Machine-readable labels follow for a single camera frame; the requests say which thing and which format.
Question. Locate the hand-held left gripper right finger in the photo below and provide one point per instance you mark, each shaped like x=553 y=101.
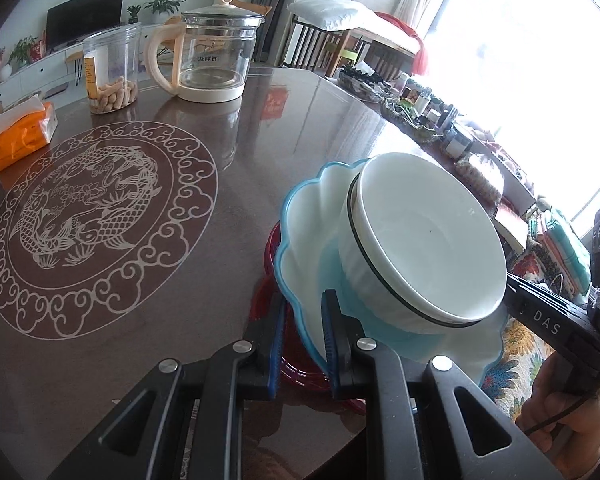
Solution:
x=330 y=345

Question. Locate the white bowl with dark rim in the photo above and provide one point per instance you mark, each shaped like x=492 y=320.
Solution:
x=375 y=285

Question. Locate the beige woven basket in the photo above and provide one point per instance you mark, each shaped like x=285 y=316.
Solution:
x=480 y=180

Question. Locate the red flower-shaped plate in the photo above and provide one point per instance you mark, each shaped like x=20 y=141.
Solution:
x=260 y=305
x=300 y=360
x=305 y=376

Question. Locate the round white vase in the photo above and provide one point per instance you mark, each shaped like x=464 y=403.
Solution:
x=5 y=72

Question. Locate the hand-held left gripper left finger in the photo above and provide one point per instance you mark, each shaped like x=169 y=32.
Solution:
x=277 y=345

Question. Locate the white pillow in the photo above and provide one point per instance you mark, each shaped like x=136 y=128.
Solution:
x=330 y=12

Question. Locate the white television cabinet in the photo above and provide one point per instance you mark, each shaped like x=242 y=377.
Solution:
x=45 y=75

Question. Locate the glass jar with dark lid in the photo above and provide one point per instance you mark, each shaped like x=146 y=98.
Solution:
x=457 y=142

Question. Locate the large green potted plant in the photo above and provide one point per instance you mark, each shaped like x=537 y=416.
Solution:
x=165 y=2

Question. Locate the orange tissue pack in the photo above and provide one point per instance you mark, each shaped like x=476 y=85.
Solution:
x=20 y=140

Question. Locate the scalloped white and blue bowl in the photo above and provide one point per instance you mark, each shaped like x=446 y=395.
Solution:
x=310 y=220

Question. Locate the floral printed cloth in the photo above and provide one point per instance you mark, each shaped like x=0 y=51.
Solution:
x=555 y=255

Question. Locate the bushy green potted plant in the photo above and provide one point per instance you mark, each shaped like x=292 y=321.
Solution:
x=22 y=50

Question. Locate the red cloth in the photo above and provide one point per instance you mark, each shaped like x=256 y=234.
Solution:
x=420 y=55

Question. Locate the cluster of bottles and jars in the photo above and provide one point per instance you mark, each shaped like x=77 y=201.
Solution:
x=410 y=105

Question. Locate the red gift box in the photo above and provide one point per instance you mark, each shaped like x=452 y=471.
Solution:
x=38 y=51

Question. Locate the clear plastic jar of peanuts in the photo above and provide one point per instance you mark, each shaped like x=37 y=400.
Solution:
x=112 y=60

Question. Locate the plain white bowl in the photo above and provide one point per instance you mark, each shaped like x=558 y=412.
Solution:
x=430 y=235

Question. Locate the person's right hand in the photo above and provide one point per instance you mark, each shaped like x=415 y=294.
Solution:
x=545 y=410

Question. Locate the black television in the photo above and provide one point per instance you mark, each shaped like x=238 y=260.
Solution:
x=85 y=15

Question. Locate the window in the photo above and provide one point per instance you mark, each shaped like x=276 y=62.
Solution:
x=530 y=85

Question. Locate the small green chair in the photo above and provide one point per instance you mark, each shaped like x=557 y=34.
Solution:
x=352 y=55

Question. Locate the small green potted plant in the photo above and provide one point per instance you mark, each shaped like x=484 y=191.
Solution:
x=134 y=12

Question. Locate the wooden chair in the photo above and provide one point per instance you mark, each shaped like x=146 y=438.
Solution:
x=310 y=45

